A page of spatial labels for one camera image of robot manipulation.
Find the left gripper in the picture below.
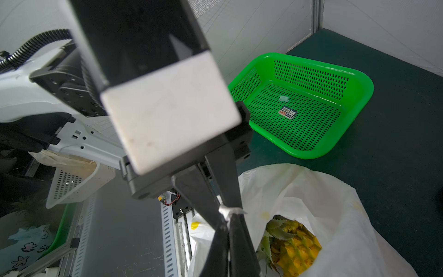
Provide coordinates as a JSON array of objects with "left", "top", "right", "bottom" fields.
[{"left": 120, "top": 101, "right": 253, "bottom": 230}]

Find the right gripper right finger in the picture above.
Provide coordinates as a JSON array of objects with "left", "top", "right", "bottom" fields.
[{"left": 229, "top": 214, "right": 260, "bottom": 277}]

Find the black corrugated cable hose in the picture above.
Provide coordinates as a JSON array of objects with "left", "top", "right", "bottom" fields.
[{"left": 0, "top": 28, "right": 73, "bottom": 74}]

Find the white vented cable duct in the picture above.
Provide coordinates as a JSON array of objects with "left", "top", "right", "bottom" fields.
[{"left": 160, "top": 204, "right": 180, "bottom": 277}]

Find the green table mat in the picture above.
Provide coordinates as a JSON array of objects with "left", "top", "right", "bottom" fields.
[{"left": 238, "top": 29, "right": 443, "bottom": 277}]

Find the white plastic bag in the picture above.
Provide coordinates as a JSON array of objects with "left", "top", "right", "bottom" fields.
[{"left": 186, "top": 163, "right": 419, "bottom": 277}]

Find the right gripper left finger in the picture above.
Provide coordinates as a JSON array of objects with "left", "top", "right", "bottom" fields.
[{"left": 200, "top": 226, "right": 230, "bottom": 277}]

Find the white perforated basket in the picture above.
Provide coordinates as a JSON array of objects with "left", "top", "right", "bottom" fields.
[{"left": 31, "top": 150, "right": 115, "bottom": 209}]

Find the pineapple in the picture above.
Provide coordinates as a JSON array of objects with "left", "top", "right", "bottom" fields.
[{"left": 256, "top": 215, "right": 323, "bottom": 277}]

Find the green plastic basket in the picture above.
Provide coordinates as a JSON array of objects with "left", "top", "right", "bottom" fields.
[{"left": 228, "top": 53, "right": 374, "bottom": 159}]

